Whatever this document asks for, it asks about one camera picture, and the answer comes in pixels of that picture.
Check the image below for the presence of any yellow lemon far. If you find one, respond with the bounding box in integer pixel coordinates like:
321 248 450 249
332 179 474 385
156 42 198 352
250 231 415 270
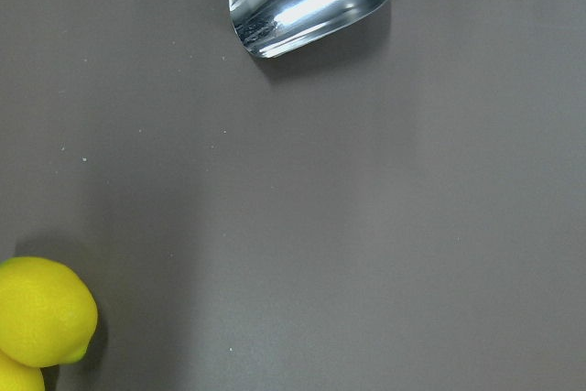
1 256 98 368

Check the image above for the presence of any yellow lemon near lime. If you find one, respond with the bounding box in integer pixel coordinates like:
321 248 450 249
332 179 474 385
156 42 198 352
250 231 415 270
0 353 46 391

